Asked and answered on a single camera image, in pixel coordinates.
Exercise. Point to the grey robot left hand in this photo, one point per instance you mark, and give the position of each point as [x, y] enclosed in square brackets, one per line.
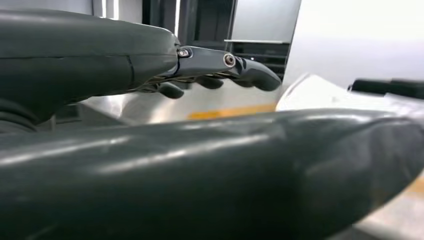
[82, 66]

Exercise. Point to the stainless steel workbench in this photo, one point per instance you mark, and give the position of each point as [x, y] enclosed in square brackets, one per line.
[149, 109]

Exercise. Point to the dark background cabinet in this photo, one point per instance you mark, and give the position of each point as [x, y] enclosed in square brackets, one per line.
[205, 23]

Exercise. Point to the black bar-shaped object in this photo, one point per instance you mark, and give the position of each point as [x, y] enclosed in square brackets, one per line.
[391, 86]

